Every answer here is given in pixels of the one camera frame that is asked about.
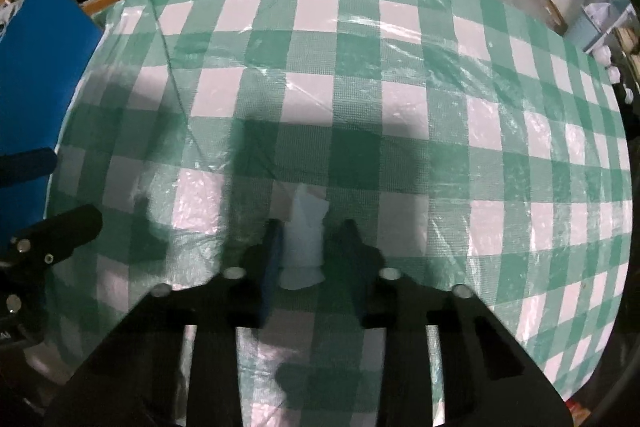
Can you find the shoe rack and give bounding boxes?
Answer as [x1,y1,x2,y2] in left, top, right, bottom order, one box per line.
[565,1,639,105]

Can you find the green checkered tablecloth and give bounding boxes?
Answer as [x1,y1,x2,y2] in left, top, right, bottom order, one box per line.
[46,0,632,398]

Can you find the blue cardboard box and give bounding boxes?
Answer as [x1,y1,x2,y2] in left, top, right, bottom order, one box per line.
[0,0,106,238]

